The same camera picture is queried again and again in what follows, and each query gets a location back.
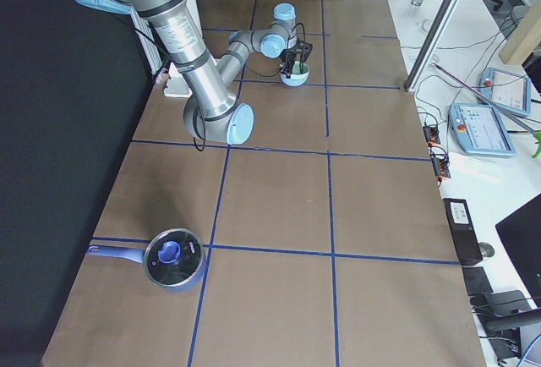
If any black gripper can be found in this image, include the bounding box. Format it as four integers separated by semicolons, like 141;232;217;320
281;39;313;79

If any green bowl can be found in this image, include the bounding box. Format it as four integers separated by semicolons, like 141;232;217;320
290;61;309;79

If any blue bowl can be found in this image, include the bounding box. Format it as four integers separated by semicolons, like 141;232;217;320
280;73;309;87

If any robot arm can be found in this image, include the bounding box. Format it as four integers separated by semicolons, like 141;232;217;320
75;0;313;145

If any black power strip left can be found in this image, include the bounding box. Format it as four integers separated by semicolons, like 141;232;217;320
423;124;440;147

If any black power strip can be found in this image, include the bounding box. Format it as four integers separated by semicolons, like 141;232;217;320
423;124;440;147
429;146;451;182

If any black power strip right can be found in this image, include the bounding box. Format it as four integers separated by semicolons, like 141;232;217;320
429;146;451;182

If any near teach pendant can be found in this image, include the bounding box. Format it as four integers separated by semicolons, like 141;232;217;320
448;103;516;157

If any teach pendant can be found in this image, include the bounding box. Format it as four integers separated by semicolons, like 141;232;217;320
448;103;516;157
479;67;532;118

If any far teach pendant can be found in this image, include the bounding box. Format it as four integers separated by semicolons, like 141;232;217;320
479;67;532;118

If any black box with label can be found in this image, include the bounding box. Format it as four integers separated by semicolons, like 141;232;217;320
442;198;483;266

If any wooden board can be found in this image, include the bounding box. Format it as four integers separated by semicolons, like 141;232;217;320
499;0;541;65

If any blue saucepan with lid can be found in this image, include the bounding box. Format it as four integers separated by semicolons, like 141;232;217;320
87;228;207;292

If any black monitor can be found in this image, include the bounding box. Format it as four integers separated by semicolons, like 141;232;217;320
495;194;541;305

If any black monitor stand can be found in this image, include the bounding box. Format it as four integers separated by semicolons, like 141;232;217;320
468;288;541;367

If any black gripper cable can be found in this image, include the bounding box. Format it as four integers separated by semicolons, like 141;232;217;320
243;22;308;79

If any aluminium frame post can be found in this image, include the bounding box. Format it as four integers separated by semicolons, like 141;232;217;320
404;0;460;92

